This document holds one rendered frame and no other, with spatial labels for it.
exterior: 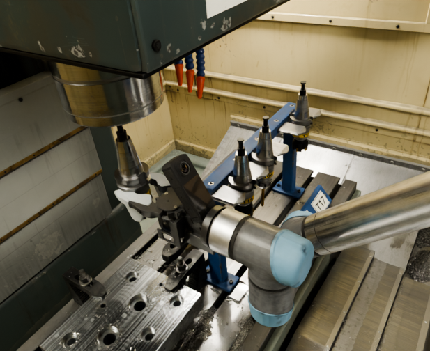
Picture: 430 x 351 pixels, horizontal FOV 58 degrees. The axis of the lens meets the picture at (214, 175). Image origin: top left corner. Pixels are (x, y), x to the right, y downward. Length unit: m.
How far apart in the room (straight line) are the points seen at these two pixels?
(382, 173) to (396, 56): 0.44
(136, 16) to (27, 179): 0.80
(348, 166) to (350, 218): 1.01
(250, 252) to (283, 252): 0.05
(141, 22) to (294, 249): 0.36
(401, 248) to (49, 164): 1.16
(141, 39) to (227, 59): 1.38
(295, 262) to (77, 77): 0.39
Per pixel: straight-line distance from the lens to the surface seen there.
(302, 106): 1.11
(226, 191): 0.86
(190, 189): 0.63
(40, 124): 1.11
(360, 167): 1.65
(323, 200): 1.29
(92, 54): 0.44
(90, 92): 0.57
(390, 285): 1.38
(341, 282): 1.31
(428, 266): 1.56
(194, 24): 0.45
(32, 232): 1.21
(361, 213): 0.64
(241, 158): 0.84
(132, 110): 0.58
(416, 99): 1.53
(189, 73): 0.74
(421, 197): 0.60
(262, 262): 0.58
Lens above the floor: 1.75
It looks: 36 degrees down
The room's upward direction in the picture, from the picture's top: 6 degrees counter-clockwise
